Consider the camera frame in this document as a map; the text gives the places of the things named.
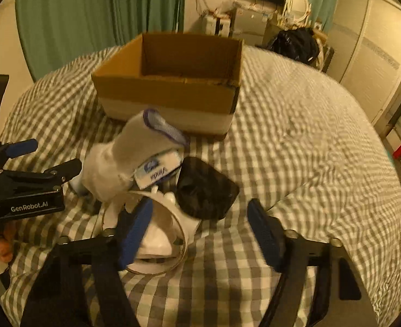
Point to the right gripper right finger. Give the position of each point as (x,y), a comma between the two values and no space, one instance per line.
(339,298)

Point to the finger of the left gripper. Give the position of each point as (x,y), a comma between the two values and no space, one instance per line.
(55,176)
(14,150)

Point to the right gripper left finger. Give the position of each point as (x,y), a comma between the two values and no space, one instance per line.
(58,298)

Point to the white sock purple trim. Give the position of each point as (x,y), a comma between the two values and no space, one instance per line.
(109,168)

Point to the black sunglasses case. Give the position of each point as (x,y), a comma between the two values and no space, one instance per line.
(202,192)

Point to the person's left hand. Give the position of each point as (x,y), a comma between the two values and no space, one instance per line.
(6,242)

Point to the green curtain left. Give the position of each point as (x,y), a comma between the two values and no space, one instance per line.
(55,32)

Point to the blue tissue packet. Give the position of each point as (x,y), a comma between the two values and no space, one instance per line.
(157,168)

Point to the open cardboard box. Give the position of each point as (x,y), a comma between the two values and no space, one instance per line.
(192,80)

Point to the white suitcase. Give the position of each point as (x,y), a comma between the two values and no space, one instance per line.
(217,25)

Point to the black backpack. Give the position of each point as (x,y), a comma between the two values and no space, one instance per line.
(298,45)

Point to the white louvered wardrobe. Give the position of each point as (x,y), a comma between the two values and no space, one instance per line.
(366,40)

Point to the small grey fridge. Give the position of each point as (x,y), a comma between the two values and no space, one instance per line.
(249,26)

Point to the white oval mirror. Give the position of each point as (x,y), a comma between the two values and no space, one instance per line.
(297,13)

